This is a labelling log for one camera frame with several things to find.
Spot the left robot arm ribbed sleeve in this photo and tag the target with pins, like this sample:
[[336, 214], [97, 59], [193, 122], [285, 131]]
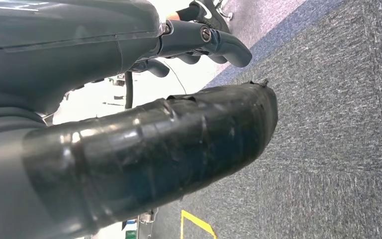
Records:
[[0, 171]]

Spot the person's foot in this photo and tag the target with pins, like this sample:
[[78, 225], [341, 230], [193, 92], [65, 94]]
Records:
[[210, 13]]

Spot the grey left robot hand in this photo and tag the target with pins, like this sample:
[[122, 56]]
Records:
[[62, 43]]

